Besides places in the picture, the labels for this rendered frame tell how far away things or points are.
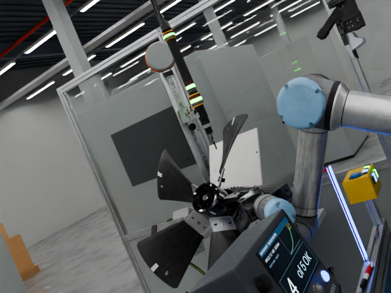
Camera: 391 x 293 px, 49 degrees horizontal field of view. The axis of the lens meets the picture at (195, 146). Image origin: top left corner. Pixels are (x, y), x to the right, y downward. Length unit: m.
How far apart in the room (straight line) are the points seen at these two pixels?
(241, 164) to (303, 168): 0.71
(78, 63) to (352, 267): 6.33
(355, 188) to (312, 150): 0.51
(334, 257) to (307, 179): 1.18
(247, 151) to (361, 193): 0.52
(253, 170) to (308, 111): 0.88
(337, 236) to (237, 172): 0.68
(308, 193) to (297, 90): 0.34
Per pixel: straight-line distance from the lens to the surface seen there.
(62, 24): 8.02
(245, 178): 1.85
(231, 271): 0.66
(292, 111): 1.01
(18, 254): 9.60
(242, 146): 1.92
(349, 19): 1.59
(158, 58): 2.25
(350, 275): 2.38
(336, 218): 2.26
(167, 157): 1.78
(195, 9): 2.32
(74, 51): 7.88
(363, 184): 1.66
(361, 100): 1.01
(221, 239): 1.51
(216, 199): 1.52
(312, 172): 1.20
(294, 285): 0.77
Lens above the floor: 1.47
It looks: 2 degrees down
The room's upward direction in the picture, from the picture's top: 23 degrees counter-clockwise
